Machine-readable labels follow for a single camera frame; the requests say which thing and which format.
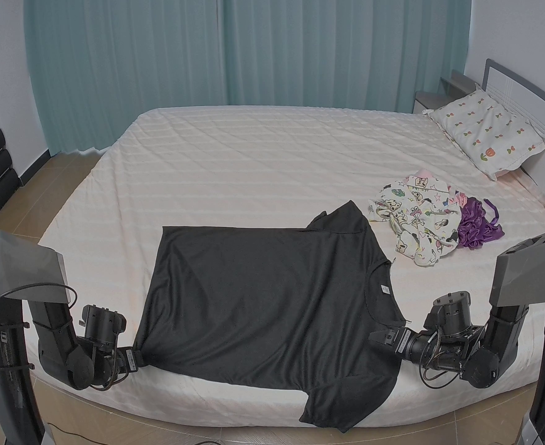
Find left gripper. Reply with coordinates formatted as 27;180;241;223
101;347;143;386

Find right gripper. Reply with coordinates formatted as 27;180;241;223
394;328;445;371

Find black T-shirt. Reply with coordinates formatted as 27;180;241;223
133;201;405;434

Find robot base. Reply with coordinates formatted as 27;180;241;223
520;411;545;445

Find bed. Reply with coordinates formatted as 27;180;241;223
27;58;545;434

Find white printed garment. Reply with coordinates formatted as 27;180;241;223
369;176;461;268

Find purple garment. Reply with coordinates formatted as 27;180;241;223
455;197;506;251

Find pink garment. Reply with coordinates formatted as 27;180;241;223
414;169;469;207

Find white printed pillow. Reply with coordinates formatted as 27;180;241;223
428;88;545;182

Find grey bedside table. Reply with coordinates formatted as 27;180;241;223
414;70;479;115

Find blue-green curtain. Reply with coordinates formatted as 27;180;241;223
24;0;472;153

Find black cable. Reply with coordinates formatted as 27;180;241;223
0;285;78;312
45;425;98;438

